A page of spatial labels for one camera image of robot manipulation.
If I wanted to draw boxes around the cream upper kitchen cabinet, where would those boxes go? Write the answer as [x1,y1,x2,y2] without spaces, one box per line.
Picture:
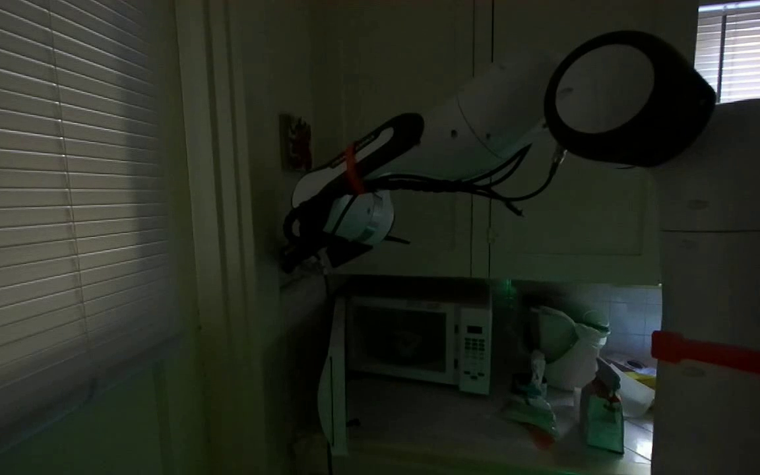
[315,0,702,286]

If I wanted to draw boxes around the white kettle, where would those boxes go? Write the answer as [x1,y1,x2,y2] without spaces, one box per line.
[528,301,612,391]

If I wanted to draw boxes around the large white window blind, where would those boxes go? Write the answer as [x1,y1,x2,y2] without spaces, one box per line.
[0,0,189,459]

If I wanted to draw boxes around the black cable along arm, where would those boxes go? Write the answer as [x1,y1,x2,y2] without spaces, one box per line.
[362,146,570,219]

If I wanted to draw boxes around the wall light switch plate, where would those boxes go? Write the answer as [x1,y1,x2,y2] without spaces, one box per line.
[277,111,313,175]

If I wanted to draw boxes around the white microwave oven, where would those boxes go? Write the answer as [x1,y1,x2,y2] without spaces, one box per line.
[343,290,496,400]

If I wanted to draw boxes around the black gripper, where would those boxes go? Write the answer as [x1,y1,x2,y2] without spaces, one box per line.
[277,199,373,280]

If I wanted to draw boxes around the small white window blind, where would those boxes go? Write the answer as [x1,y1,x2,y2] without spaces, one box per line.
[693,0,760,106]

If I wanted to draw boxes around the spray bottle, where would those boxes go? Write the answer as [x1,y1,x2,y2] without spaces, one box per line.
[578,356,628,459]

